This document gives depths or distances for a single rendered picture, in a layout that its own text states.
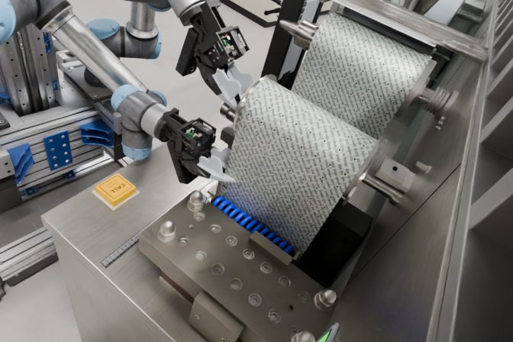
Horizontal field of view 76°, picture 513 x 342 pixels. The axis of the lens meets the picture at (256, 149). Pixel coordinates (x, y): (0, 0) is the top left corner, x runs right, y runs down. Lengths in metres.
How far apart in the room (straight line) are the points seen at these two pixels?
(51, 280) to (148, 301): 1.11
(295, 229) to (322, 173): 0.17
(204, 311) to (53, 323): 1.17
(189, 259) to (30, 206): 1.26
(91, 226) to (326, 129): 0.59
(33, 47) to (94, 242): 0.78
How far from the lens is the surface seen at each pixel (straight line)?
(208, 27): 0.67
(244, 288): 0.67
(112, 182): 0.93
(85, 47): 0.94
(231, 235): 0.72
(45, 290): 1.84
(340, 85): 0.78
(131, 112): 0.82
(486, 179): 0.38
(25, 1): 0.87
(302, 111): 0.60
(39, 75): 1.45
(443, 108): 0.79
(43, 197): 1.86
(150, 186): 0.94
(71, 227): 0.88
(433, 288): 0.28
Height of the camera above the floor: 1.62
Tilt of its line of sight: 40 degrees down
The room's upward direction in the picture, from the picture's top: 19 degrees clockwise
